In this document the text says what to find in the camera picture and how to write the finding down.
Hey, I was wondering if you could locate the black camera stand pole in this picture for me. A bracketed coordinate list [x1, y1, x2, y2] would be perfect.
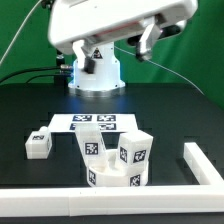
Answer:
[54, 50, 73, 86]

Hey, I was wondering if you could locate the black cable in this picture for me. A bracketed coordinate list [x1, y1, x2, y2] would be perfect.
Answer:
[0, 65, 73, 85]

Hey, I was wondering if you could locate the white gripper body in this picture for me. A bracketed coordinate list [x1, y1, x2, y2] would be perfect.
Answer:
[48, 0, 198, 55]

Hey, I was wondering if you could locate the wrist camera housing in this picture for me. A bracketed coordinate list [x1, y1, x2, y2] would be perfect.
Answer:
[127, 20, 187, 47]

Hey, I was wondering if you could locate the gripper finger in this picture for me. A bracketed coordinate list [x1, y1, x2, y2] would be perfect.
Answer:
[136, 23, 161, 61]
[72, 40, 95, 74]

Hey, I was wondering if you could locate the white marker sheet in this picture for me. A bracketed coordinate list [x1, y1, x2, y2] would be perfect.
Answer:
[48, 114, 138, 133]

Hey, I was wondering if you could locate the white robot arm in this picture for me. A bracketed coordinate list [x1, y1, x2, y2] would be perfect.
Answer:
[48, 0, 198, 97]

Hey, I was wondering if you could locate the white round stool seat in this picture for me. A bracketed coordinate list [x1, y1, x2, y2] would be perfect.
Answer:
[87, 149, 149, 187]

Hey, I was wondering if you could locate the white cable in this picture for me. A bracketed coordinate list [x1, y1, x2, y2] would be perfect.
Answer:
[0, 0, 43, 66]

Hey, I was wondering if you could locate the white L-shaped fence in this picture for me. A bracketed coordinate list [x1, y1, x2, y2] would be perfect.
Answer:
[0, 142, 224, 217]

